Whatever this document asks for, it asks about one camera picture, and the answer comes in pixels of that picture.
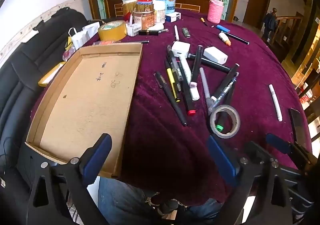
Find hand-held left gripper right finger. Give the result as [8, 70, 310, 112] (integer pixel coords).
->
[206, 135, 294, 225]

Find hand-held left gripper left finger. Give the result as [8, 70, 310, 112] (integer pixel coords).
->
[26, 133, 112, 225]

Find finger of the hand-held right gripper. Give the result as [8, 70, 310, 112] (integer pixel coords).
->
[265, 133, 314, 166]
[244, 140, 274, 163]

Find shallow cardboard box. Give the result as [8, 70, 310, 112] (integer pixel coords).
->
[25, 43, 143, 178]

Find pile of marker pens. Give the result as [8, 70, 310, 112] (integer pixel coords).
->
[153, 45, 240, 133]

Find thick white charger block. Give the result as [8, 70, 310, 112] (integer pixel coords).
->
[203, 46, 228, 65]

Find square white charger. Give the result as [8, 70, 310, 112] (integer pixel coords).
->
[171, 41, 191, 57]

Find glossy dark chair back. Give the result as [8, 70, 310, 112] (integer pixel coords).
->
[289, 108, 307, 149]

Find clear tape roll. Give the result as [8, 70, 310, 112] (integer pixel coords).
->
[209, 105, 241, 139]

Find single white marker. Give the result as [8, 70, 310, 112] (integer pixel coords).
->
[268, 84, 283, 122]

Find person's blue jeans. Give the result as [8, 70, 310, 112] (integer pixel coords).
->
[97, 176, 223, 225]

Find maroon velvet tablecloth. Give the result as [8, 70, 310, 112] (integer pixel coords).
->
[30, 8, 313, 205]

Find wooden display shelves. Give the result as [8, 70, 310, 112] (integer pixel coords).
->
[291, 18, 320, 145]

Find yellow white flat packet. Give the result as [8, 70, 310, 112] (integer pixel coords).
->
[38, 62, 67, 88]

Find red clear packet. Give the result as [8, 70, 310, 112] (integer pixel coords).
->
[62, 45, 77, 62]

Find wooden stair railing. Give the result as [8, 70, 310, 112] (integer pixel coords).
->
[269, 12, 304, 63]

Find slim black pen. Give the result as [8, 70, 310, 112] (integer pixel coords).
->
[225, 32, 250, 45]

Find pink packet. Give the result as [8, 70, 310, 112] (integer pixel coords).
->
[92, 40, 120, 46]

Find black leather sofa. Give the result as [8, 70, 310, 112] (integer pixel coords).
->
[0, 7, 88, 140]

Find white glue tube orange cap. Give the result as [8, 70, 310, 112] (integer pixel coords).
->
[218, 32, 232, 46]

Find white paper bag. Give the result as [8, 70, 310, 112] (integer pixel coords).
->
[82, 22, 105, 36]
[68, 27, 91, 49]

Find brown packing tape roll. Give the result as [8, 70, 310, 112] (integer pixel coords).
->
[97, 20, 128, 41]

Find small white barcode box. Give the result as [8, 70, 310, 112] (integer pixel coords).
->
[126, 24, 142, 37]

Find wooden door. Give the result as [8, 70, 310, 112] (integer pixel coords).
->
[243, 0, 273, 30]

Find pink knitted bottle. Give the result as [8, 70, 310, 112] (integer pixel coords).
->
[207, 0, 225, 24]

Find gold red carton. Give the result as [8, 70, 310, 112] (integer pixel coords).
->
[122, 3, 137, 24]

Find small white blue box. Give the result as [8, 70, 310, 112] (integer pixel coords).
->
[165, 12, 181, 23]

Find white plastic bottle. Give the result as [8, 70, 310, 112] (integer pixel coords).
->
[153, 0, 166, 24]

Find clear jar red blue band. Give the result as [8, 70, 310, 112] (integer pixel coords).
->
[136, 0, 154, 12]

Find blue white canister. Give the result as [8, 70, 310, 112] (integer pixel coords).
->
[155, 0, 176, 15]

